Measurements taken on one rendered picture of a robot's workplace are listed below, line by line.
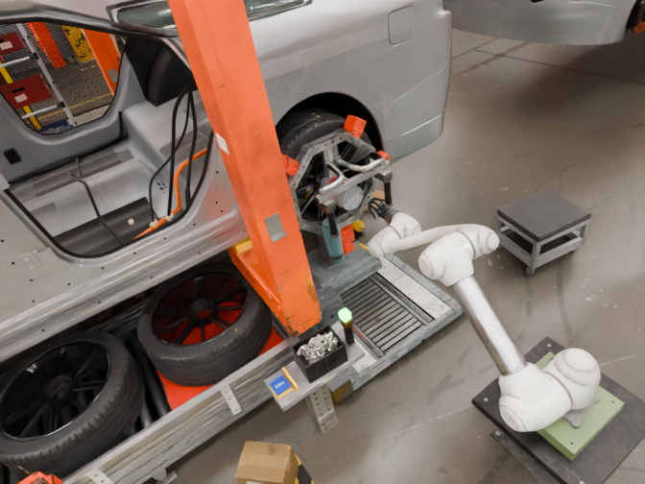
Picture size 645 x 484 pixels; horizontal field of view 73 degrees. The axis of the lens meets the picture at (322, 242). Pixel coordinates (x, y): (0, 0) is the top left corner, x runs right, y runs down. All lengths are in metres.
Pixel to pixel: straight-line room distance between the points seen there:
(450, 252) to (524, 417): 0.62
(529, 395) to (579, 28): 3.05
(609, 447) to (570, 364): 0.39
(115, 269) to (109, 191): 0.79
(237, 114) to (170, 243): 0.91
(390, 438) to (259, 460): 0.62
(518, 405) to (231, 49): 1.48
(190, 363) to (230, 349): 0.19
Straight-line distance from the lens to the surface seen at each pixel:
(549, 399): 1.80
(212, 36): 1.34
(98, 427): 2.26
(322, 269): 2.74
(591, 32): 4.20
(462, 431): 2.34
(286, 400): 1.95
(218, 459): 2.45
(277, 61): 2.04
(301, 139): 2.17
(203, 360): 2.18
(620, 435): 2.13
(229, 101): 1.39
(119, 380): 2.27
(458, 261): 1.73
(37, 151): 3.70
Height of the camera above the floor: 2.08
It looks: 39 degrees down
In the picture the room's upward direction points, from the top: 12 degrees counter-clockwise
